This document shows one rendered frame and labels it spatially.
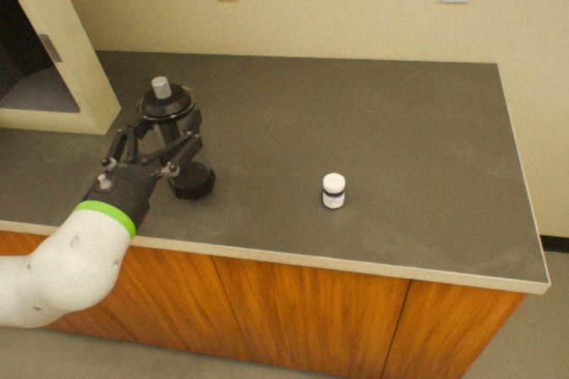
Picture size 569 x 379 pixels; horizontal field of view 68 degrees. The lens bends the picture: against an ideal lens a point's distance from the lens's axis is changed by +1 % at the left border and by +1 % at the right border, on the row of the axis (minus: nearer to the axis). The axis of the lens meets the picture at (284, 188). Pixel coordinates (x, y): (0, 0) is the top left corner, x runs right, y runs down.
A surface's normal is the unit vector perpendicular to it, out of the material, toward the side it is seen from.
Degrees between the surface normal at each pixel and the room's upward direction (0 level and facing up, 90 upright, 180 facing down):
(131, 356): 0
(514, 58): 90
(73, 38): 90
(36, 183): 0
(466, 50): 90
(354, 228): 1
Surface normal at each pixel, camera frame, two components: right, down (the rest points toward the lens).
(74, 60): 0.98, 0.09
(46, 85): -0.07, -0.64
